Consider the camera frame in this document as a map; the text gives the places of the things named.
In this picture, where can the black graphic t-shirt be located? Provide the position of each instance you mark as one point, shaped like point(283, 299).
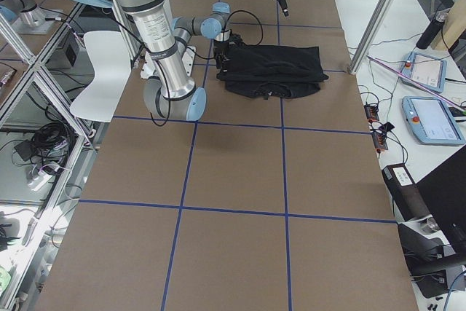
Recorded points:
point(262, 71)

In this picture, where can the white plastic chair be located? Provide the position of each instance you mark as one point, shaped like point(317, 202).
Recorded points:
point(112, 67)

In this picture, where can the black water bottle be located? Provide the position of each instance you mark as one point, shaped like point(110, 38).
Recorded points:
point(431, 31)

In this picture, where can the far teach pendant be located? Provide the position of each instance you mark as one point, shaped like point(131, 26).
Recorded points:
point(426, 70)

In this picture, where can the teach pendant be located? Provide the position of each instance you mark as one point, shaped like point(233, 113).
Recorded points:
point(431, 122)
point(426, 70)

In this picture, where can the near teach pendant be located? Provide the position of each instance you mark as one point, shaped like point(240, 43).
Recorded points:
point(431, 122)

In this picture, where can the black computer monitor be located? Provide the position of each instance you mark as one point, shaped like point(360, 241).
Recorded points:
point(443, 192)

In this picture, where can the aluminium frame post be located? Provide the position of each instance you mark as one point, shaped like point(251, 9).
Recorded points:
point(369, 34)

